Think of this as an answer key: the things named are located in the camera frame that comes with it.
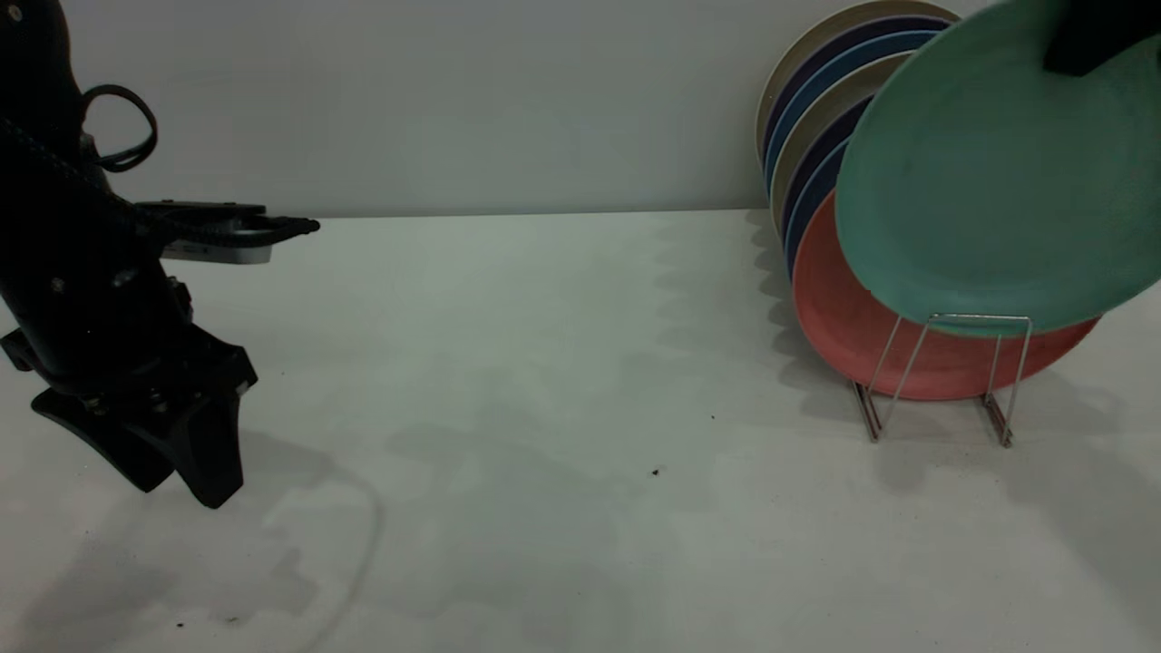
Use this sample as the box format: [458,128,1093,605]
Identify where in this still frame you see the beige round plate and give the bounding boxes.
[755,0,964,164]
[769,52,914,237]

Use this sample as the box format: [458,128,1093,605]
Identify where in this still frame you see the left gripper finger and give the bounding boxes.
[31,394,175,495]
[171,394,246,511]

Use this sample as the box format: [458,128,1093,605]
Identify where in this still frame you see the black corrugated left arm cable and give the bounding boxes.
[77,84,321,248]

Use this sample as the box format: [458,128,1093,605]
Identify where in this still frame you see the dark purple round plate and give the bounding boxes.
[762,15,955,166]
[780,93,873,241]

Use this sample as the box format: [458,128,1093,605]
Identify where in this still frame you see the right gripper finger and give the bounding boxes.
[1042,0,1161,78]

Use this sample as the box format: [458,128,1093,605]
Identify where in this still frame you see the teal blue round plate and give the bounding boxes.
[764,32,941,196]

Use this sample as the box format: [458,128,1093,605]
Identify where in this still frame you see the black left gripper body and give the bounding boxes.
[0,325,260,427]

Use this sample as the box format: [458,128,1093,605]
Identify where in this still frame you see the pink round plate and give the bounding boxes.
[791,190,1104,402]

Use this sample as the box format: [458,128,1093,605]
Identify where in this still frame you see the green round plate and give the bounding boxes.
[834,0,1161,338]

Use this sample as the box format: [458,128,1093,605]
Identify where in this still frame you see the metal wire plate rack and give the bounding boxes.
[851,313,1033,450]

